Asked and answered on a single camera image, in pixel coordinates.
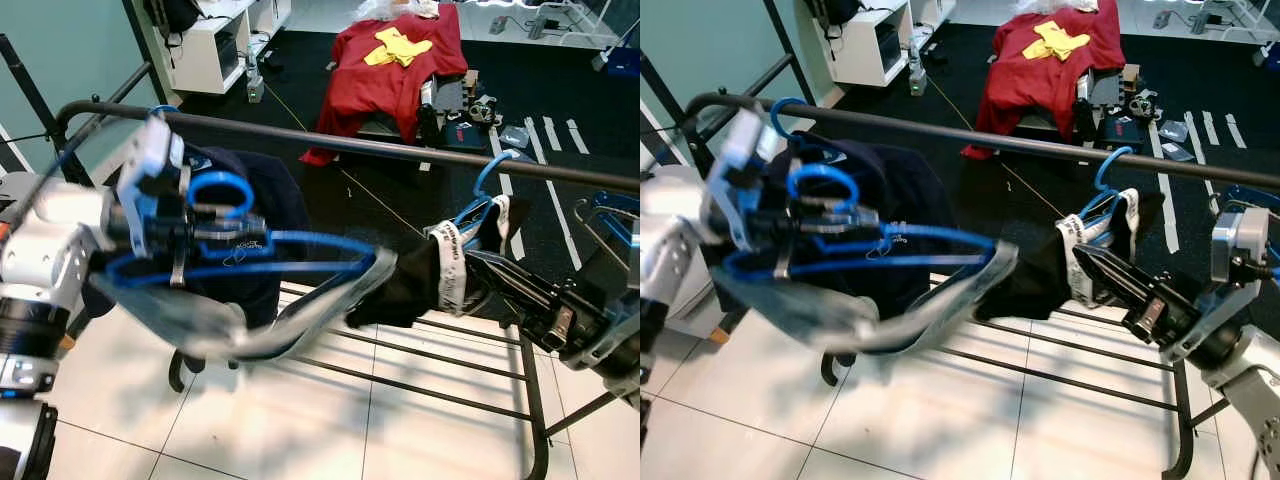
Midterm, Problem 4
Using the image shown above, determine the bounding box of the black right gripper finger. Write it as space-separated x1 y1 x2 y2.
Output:
1070 255 1146 326
480 248 566 306
1088 243 1171 299
462 262 546 336

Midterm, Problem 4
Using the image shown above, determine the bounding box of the black garment with white band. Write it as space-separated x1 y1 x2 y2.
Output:
975 188 1166 321
345 195 536 331

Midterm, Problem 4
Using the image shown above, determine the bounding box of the pale khaki garment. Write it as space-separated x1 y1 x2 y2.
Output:
90 250 401 363
710 240 1021 356

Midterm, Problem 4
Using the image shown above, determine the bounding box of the navy polo shirt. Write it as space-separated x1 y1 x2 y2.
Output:
765 135 956 321
150 145 311 331

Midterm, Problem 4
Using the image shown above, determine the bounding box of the black equipment pile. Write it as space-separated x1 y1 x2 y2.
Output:
415 70 501 151
1075 65 1161 149

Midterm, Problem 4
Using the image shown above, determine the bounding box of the white shelf unit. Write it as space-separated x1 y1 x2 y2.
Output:
825 0 941 89
165 0 291 96

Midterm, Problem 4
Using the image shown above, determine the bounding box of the black stand pole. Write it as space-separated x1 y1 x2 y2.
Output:
762 0 806 99
122 0 166 101

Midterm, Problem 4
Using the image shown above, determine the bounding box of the black metal clothes rack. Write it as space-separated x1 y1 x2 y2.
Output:
640 55 1280 480
0 35 640 480

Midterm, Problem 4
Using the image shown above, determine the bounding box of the black backpack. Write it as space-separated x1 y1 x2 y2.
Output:
145 0 201 36
808 0 861 29

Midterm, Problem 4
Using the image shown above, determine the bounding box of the red flag with yellow star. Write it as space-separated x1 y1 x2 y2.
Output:
300 5 469 166
962 0 1126 161

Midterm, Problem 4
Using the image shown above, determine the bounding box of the white plastic bag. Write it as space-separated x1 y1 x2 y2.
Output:
1015 0 1101 16
360 0 441 21

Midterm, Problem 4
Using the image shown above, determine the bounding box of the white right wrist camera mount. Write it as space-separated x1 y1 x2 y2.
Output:
565 298 640 369
1165 205 1273 366

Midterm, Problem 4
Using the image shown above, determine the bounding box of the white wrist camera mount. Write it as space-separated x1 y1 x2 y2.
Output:
1165 205 1273 366
705 108 781 251
115 115 186 256
565 298 640 369

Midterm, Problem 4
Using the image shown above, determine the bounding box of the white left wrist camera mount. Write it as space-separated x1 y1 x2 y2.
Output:
115 115 186 256
705 108 781 251

